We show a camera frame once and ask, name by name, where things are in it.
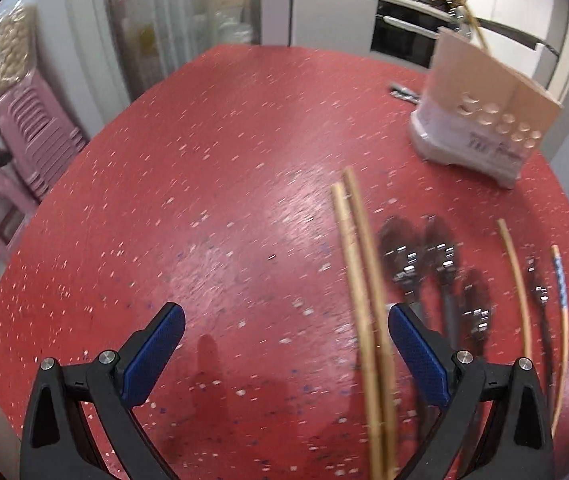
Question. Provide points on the wooden spoon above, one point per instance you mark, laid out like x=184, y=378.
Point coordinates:
x=474, y=25

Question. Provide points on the beige utensil holder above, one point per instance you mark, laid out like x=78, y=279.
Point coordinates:
x=464, y=90

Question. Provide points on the dark metal utensil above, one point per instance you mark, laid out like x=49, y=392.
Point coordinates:
x=404, y=94

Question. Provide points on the grey kitchen counter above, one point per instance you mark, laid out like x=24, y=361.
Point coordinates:
x=329, y=15

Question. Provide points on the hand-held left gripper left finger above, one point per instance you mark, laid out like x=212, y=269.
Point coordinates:
x=157, y=347

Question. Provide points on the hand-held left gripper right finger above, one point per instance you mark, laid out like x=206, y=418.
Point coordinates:
x=417, y=355

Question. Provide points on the clear bag of nuts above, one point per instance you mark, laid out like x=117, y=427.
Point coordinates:
x=9, y=50

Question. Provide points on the built-in black oven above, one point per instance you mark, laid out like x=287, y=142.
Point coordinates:
x=399, y=40

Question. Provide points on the plain thin chopstick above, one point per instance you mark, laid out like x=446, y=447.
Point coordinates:
x=519, y=280

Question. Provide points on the glass sliding door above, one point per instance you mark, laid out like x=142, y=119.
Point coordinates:
x=179, y=20

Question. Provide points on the stack of pink stools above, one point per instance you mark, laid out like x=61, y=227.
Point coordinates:
x=34, y=125

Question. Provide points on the blue patterned chopstick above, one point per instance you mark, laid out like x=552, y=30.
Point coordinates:
x=562, y=285

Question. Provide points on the long wooden chopstick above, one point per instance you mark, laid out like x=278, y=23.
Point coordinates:
x=352, y=270
x=364, y=240

